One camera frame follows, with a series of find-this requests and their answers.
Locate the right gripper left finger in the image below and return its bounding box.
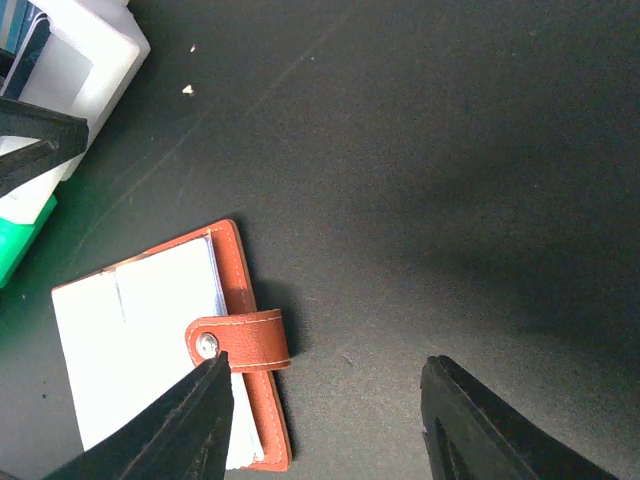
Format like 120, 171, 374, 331
47, 352, 234, 479

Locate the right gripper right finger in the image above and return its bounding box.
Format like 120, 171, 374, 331
421, 355, 614, 479

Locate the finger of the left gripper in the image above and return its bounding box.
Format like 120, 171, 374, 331
1, 98, 89, 196

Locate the brown leather card holder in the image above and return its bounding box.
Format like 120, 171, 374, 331
51, 219, 292, 472

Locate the blue cards stack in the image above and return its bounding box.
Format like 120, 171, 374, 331
1, 0, 50, 100

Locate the green bin middle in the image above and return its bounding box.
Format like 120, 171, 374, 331
0, 194, 57, 288

